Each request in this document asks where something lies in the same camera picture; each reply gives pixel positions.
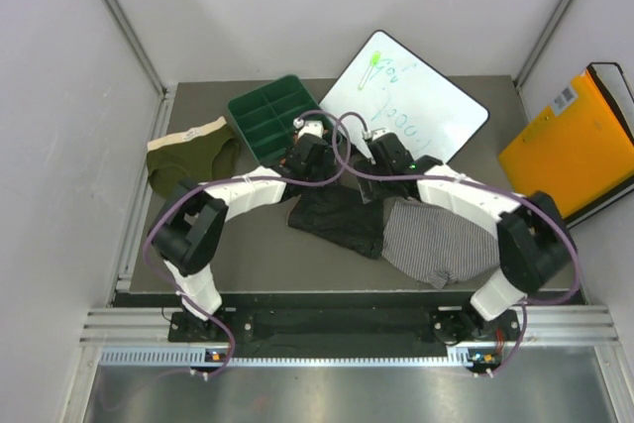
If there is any black dotted underwear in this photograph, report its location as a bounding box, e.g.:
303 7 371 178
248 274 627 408
287 185 384 260

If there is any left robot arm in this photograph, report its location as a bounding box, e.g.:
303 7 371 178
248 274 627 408
147 129 333 341

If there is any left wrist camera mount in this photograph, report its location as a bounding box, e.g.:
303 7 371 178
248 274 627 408
293 118 326 139

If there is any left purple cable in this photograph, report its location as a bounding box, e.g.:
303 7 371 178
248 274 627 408
142 110 354 379

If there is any orange clipboard folder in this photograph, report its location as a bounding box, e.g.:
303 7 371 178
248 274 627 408
498 62 633 228

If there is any grey striped underwear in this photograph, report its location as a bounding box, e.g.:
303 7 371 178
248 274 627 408
382 200 499 289

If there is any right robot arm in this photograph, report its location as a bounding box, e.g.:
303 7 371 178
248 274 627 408
355 130 576 340

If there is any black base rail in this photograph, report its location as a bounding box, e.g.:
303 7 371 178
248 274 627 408
167 308 526 360

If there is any green compartment tray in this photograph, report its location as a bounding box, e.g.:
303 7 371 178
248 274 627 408
228 75 319 165

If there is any olive green underwear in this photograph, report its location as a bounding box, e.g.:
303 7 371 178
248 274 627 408
146 116 240 198

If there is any white whiteboard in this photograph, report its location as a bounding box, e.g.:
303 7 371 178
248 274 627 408
320 31 489 162

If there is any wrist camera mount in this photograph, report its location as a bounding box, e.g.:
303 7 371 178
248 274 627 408
363 128 391 145
293 118 326 139

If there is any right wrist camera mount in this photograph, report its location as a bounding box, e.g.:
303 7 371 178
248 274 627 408
363 128 391 145

